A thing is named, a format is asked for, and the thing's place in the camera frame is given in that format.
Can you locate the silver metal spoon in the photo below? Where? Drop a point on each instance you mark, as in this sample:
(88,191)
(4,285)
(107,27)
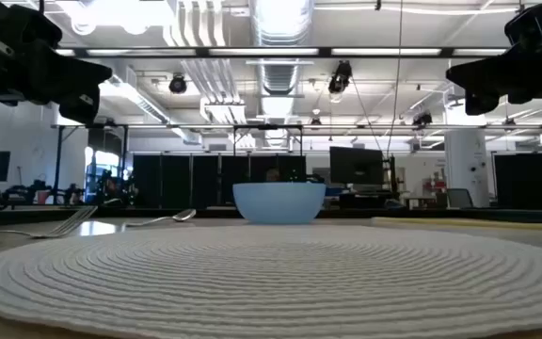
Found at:
(184,215)

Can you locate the black ceiling spotlight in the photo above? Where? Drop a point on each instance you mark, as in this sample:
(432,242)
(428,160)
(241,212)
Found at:
(178,85)
(422,119)
(340,77)

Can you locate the silver metal fork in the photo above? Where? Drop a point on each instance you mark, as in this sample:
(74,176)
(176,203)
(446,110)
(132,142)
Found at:
(71,223)

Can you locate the black partition panel wall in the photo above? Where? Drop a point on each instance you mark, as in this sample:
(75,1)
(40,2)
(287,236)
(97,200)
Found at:
(520,181)
(177,181)

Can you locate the black background gantry frame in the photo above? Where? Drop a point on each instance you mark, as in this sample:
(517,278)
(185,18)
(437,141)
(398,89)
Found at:
(58,165)

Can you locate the grey office chair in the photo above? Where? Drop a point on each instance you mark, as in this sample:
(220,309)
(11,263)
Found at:
(459,198)

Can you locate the red cup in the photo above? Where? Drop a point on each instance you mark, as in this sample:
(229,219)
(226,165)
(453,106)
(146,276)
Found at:
(41,197)

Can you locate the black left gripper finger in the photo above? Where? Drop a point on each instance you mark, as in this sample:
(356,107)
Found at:
(68,75)
(83,107)

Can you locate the silver ceiling air duct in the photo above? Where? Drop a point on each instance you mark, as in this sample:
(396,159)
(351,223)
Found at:
(280,28)

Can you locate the black computer monitor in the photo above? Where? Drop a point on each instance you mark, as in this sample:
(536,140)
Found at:
(355,165)

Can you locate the white round plate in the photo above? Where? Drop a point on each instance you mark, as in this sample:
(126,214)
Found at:
(271,282)

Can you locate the white round column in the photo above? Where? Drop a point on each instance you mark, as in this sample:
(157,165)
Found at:
(466,165)

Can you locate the light blue plastic bowl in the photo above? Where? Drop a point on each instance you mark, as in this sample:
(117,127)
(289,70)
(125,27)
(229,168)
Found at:
(278,202)

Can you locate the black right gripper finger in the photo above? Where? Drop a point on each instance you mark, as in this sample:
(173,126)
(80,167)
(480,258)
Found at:
(483,75)
(480,104)

